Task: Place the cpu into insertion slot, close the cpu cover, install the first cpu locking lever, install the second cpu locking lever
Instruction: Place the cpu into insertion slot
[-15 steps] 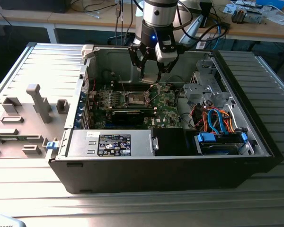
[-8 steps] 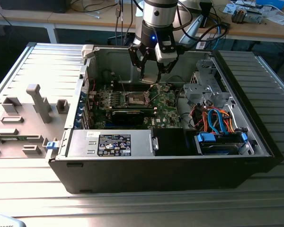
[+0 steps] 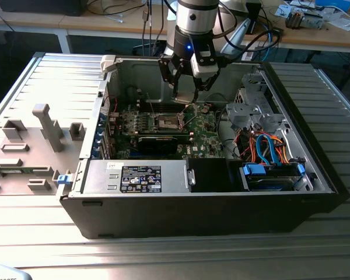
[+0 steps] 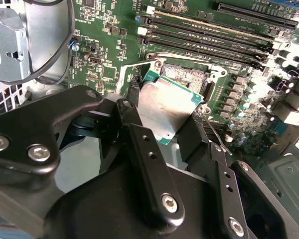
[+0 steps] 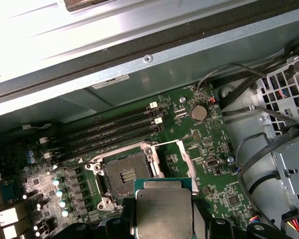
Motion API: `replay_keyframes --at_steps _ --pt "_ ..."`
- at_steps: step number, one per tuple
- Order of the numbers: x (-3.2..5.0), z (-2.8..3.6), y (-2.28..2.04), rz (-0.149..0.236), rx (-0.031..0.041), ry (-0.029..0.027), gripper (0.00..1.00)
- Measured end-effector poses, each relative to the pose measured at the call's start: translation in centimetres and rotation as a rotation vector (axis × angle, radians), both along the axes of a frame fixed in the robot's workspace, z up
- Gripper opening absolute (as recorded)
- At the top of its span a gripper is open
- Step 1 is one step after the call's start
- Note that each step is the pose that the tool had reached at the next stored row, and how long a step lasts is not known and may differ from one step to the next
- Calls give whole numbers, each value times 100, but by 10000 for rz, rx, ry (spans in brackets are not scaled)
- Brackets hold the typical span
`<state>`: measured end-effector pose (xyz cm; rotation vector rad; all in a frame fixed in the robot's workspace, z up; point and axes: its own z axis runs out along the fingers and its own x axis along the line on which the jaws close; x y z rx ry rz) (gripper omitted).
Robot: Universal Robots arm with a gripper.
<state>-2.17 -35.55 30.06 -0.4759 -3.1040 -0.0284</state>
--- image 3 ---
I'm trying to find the CPU socket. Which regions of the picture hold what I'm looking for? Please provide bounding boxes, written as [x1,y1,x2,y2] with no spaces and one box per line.
[153,111,190,131]

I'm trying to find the grey parts rack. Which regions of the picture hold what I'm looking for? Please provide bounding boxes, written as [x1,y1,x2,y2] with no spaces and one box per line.
[0,103,87,197]

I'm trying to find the black monitor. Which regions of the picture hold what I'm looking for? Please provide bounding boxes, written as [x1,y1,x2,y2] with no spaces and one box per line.
[0,0,85,17]

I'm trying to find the black graphics card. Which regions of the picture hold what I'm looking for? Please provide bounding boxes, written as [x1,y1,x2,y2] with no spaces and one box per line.
[136,134,179,155]

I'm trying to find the metal CPU cooler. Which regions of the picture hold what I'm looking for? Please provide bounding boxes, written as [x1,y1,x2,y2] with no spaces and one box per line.
[285,8,306,30]

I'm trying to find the green RAM stick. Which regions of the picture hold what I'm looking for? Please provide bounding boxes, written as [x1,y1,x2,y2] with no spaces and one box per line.
[0,167,55,176]

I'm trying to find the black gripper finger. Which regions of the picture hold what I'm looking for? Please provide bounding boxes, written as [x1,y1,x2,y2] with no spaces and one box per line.
[159,57,184,98]
[193,69,221,102]

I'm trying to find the pale rounded device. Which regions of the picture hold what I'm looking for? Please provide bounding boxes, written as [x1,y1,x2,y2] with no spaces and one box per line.
[0,264,33,280]

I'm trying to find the metal socket cover frame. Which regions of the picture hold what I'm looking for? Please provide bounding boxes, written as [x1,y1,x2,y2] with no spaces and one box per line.
[179,102,201,131]

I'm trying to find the hard disk in blue carrier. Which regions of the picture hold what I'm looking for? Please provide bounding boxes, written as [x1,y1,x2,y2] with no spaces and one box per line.
[239,162,307,193]

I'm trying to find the blue flat data cable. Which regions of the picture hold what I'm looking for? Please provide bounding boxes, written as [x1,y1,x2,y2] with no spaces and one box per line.
[265,134,285,167]
[255,134,271,166]

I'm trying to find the green motherboard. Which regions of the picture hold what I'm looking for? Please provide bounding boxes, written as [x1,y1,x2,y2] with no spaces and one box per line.
[110,101,231,160]

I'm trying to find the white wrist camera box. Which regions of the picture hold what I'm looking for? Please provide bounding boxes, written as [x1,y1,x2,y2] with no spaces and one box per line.
[190,51,221,79]

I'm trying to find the blue box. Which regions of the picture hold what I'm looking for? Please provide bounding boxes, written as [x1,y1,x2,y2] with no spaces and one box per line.
[314,0,350,12]

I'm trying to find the black and grey PC case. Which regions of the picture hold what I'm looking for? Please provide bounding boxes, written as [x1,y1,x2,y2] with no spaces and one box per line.
[59,54,350,240]

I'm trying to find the orange power wires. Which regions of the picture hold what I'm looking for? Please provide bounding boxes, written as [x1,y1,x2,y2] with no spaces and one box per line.
[234,130,293,166]

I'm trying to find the beige plastic case latch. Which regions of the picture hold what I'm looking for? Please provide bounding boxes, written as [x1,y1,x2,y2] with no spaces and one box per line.
[100,54,118,73]

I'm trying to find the silver metal drive cage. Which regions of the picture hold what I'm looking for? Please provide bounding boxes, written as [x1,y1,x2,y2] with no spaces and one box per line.
[225,72,285,132]

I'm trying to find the wooden desk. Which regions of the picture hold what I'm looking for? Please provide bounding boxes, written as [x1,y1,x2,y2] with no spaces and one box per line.
[0,4,170,53]
[244,0,350,53]

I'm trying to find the metal socket locking lever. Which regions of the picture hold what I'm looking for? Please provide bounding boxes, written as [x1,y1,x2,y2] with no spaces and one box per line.
[145,92,158,117]

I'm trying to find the silver power supply unit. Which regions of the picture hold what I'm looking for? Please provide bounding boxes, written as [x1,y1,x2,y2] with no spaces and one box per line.
[80,159,197,195]

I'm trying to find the black plastic shroud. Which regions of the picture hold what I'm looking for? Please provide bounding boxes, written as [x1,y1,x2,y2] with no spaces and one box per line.
[188,157,244,193]

